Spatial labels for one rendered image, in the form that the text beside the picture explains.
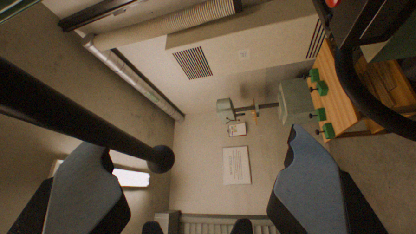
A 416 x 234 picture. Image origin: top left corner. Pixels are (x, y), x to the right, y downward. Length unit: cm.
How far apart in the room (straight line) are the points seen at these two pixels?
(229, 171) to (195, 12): 234
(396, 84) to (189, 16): 152
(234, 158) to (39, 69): 264
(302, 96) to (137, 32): 192
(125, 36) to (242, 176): 247
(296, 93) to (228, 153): 148
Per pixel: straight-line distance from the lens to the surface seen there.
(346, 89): 36
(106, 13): 180
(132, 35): 177
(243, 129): 302
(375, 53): 28
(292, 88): 233
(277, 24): 151
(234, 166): 293
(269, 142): 299
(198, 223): 308
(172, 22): 159
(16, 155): 173
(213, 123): 321
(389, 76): 159
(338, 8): 25
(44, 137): 180
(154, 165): 20
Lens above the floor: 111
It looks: 15 degrees up
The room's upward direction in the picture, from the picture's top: 97 degrees counter-clockwise
